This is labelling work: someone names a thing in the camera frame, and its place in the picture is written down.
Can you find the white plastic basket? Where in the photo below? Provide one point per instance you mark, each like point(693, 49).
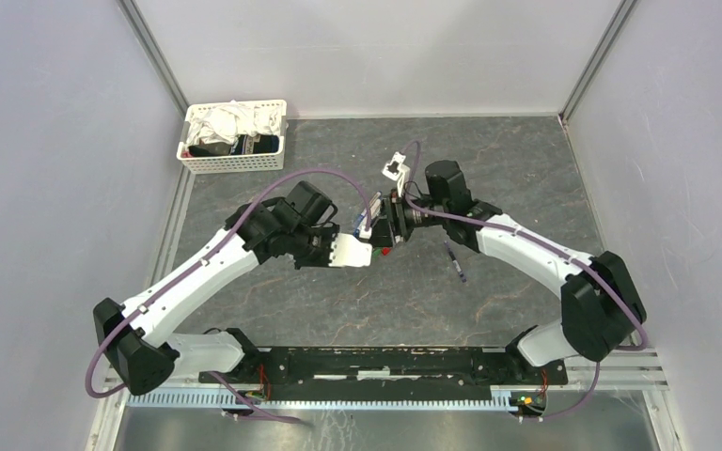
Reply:
point(233, 164)

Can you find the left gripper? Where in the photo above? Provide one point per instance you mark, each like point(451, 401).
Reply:
point(330, 234)

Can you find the blue capped white marker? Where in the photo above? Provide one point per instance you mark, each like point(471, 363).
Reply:
point(367, 217)

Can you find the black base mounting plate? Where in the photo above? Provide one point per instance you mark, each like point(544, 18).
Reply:
point(389, 373)

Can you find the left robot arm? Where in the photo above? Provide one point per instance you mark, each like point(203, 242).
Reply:
point(138, 337)

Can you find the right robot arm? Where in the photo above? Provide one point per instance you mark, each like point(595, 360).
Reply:
point(599, 304)

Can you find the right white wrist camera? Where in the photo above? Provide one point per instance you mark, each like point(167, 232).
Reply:
point(396, 170)

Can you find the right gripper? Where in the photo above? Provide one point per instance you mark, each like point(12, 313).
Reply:
point(392, 222)

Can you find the white cloth in basket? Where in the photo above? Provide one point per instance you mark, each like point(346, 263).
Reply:
point(225, 121)

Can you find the aluminium frame rail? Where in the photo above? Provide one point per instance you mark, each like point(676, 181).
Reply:
point(153, 51)

